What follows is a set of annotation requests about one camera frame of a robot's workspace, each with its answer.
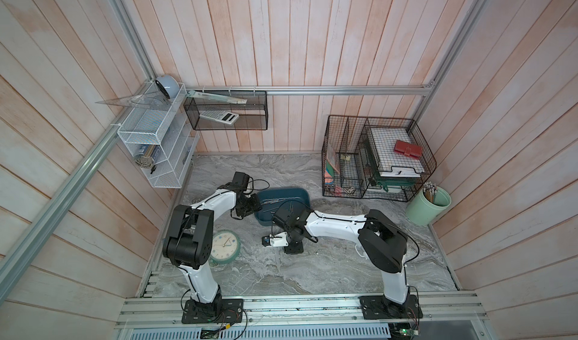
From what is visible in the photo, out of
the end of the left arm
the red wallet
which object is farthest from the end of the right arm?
the red wallet

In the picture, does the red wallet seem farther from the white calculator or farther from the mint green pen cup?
the white calculator

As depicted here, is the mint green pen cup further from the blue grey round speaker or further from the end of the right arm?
the blue grey round speaker

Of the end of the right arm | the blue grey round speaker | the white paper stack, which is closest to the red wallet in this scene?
the white paper stack

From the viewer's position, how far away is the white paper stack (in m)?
0.90

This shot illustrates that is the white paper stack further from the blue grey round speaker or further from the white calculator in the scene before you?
the blue grey round speaker

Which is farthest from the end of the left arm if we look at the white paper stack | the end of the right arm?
the white paper stack

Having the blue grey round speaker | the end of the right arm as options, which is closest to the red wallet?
the end of the right arm

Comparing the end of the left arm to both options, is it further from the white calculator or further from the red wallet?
the red wallet

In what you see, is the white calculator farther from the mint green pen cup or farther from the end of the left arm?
the mint green pen cup

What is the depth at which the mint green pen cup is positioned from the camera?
2.80 ft

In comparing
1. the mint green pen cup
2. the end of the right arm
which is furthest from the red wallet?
the end of the right arm

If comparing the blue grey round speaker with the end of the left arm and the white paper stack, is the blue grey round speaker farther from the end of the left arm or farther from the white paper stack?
the white paper stack

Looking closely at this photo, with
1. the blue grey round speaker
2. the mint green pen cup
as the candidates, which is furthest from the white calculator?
the mint green pen cup

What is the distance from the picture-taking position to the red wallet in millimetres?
921
